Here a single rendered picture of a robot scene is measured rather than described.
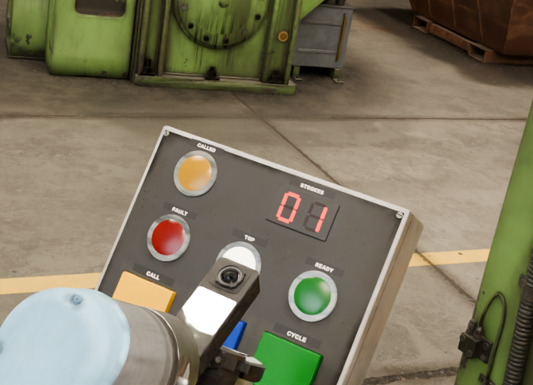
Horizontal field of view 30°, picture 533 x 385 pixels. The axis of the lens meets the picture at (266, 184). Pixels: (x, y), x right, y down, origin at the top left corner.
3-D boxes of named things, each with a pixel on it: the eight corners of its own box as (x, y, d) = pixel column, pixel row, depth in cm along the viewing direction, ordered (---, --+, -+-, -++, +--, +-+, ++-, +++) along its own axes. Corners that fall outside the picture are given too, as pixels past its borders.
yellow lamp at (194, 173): (192, 198, 120) (197, 165, 119) (172, 183, 124) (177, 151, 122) (213, 195, 122) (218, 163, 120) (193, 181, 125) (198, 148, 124)
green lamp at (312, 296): (311, 325, 111) (317, 290, 110) (286, 305, 114) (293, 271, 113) (332, 319, 113) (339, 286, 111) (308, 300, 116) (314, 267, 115)
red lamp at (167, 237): (164, 263, 119) (169, 231, 118) (146, 247, 123) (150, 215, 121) (186, 259, 121) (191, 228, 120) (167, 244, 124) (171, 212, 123)
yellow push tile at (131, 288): (148, 350, 118) (172, 291, 118) (98, 327, 121) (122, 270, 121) (155, 352, 119) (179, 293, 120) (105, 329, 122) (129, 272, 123)
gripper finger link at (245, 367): (230, 369, 99) (194, 363, 91) (237, 352, 99) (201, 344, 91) (271, 388, 97) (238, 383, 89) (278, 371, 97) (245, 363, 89)
